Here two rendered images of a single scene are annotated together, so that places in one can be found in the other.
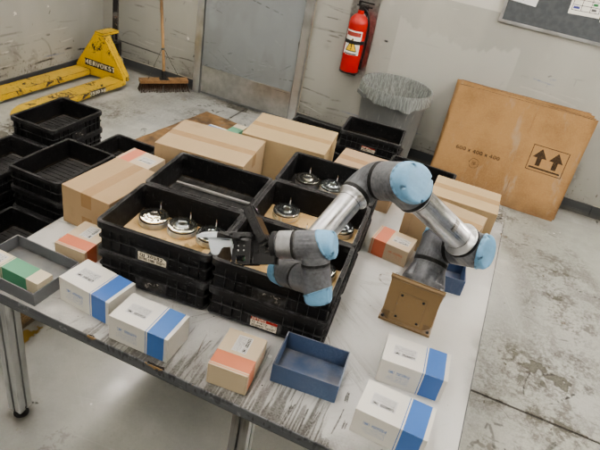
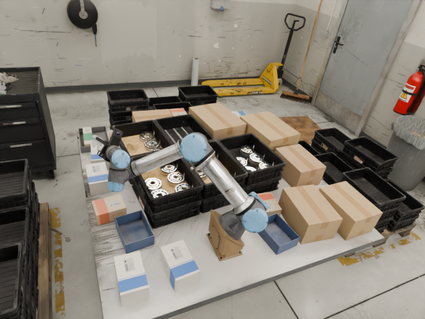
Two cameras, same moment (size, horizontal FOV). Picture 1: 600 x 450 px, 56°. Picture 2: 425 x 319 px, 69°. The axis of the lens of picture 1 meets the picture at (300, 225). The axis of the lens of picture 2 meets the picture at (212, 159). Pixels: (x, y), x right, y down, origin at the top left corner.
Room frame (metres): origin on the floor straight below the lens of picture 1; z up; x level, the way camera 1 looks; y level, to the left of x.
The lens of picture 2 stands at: (0.71, -1.14, 2.02)
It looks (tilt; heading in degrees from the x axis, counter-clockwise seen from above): 35 degrees down; 46
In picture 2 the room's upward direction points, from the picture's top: 8 degrees clockwise
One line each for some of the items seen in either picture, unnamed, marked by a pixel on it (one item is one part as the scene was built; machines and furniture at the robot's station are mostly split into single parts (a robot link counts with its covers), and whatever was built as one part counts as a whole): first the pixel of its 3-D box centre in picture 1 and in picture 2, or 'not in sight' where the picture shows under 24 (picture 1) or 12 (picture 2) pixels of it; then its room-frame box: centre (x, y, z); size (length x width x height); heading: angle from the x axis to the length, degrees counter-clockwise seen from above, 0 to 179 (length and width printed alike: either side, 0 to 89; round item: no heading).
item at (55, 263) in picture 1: (25, 268); (93, 138); (1.40, 0.85, 0.73); 0.27 x 0.20 x 0.05; 72
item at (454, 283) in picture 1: (437, 270); (276, 233); (1.85, -0.57, 0.74); 0.20 x 0.15 x 0.07; 80
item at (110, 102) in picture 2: not in sight; (128, 114); (2.11, 1.69, 0.37); 0.40 x 0.30 x 0.45; 163
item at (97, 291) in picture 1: (97, 291); (100, 156); (1.34, 0.59, 0.75); 0.20 x 0.12 x 0.09; 68
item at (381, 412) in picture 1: (393, 419); (131, 277); (1.07, -0.35, 0.75); 0.20 x 0.12 x 0.09; 72
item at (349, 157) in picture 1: (365, 179); (296, 166); (2.42, -0.26, 0.78); 0.30 x 0.22 x 0.16; 75
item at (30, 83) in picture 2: not in sight; (22, 126); (1.09, 1.78, 0.45); 0.60 x 0.45 x 0.90; 73
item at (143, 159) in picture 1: (140, 166); (178, 116); (2.07, 0.70, 0.81); 0.16 x 0.12 x 0.07; 71
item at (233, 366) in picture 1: (237, 360); (109, 209); (1.17, 0.10, 0.74); 0.16 x 0.12 x 0.07; 169
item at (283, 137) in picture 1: (288, 151); (267, 135); (2.52, 0.12, 0.80); 0.40 x 0.30 x 0.20; 80
